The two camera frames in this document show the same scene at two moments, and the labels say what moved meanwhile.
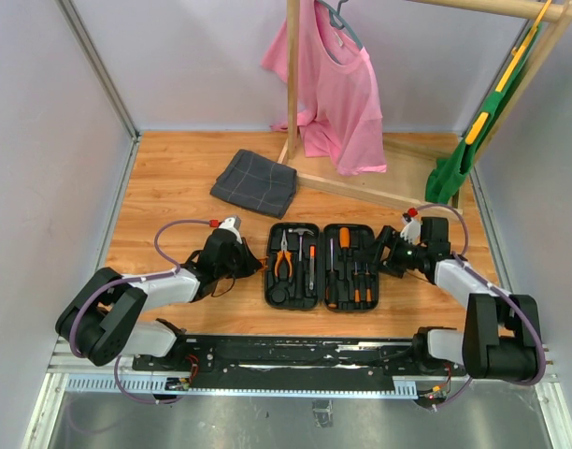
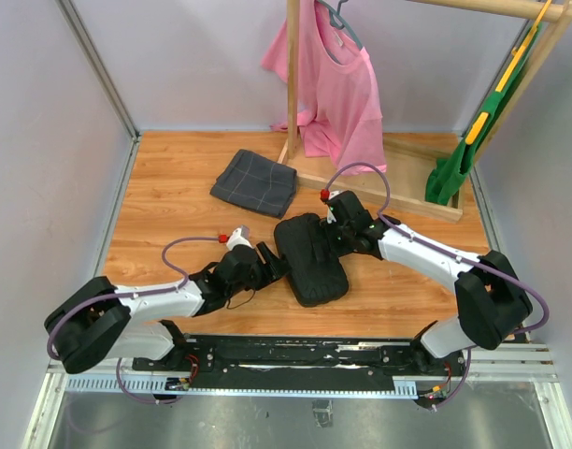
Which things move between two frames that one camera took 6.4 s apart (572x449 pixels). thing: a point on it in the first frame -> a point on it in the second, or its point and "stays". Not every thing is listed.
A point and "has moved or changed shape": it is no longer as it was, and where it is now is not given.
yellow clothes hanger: [517, 52] stays
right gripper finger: [369, 255] -> [322, 245]
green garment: [446, 175] stays
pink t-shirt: [340, 114] stays
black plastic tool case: [334, 267] has moved or changed shape
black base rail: [294, 361] stays
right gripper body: [404, 254] -> [342, 236]
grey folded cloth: [257, 183] stays
